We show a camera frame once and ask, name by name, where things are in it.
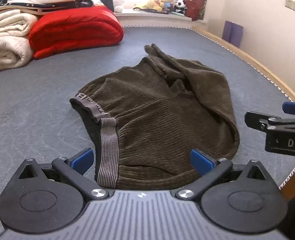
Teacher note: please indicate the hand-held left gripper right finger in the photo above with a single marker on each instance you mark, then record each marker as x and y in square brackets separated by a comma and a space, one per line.
[200, 161]

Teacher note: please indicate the dark dotted cloth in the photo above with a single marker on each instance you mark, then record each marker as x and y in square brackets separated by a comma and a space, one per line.
[50, 5]

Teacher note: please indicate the panda plush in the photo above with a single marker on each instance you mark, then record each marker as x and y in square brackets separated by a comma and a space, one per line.
[180, 5]

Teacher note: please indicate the yellow bear plush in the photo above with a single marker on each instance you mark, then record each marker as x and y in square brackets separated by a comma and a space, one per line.
[157, 2]

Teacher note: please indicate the cream fleece folded blanket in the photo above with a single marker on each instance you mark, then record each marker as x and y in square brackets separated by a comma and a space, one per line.
[7, 42]

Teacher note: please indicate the white window sill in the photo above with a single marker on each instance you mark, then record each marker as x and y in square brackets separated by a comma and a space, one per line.
[150, 18]

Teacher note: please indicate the white plush toy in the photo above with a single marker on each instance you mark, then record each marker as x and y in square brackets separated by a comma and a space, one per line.
[122, 1]

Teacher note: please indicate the wooden bed frame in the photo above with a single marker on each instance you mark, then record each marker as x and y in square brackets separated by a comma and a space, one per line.
[262, 67]

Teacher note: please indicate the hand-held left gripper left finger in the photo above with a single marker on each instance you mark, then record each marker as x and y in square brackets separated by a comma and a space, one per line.
[81, 160]

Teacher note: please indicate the wall switch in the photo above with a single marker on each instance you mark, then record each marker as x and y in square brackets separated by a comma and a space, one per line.
[293, 5]

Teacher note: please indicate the red folded blanket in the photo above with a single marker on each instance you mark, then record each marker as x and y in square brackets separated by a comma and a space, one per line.
[75, 30]

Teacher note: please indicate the purple foam block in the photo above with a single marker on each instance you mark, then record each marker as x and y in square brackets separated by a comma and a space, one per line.
[227, 31]
[237, 36]

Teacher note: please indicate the red cushion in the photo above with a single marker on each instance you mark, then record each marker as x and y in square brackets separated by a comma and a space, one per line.
[196, 3]

